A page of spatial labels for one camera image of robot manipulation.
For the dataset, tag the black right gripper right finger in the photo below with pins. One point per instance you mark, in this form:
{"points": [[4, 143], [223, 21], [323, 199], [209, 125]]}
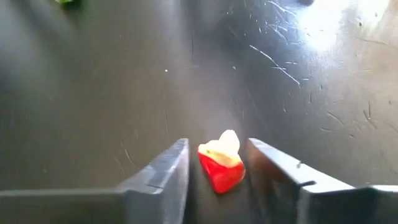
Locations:
{"points": [[326, 205]]}

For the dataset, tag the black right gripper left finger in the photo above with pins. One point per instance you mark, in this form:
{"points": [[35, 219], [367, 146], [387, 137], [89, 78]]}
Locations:
{"points": [[155, 193]]}

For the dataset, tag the green toy bell pepper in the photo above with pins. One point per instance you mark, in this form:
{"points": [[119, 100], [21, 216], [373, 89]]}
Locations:
{"points": [[63, 1]]}

